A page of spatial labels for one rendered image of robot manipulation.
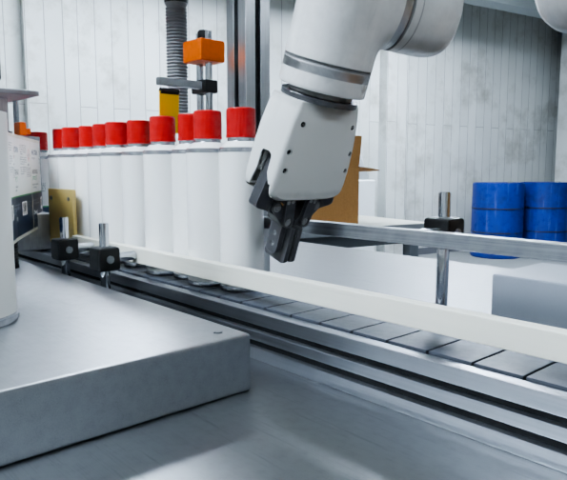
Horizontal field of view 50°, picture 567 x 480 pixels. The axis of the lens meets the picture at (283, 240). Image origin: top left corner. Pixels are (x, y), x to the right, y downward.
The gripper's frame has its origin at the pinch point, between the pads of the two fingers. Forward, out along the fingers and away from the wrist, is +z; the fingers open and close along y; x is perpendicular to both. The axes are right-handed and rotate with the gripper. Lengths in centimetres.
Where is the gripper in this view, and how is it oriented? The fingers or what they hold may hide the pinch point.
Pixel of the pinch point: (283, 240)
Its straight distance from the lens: 63.4
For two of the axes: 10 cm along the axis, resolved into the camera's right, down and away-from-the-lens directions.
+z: -2.3, 9.0, 3.6
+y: -7.4, 0.8, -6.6
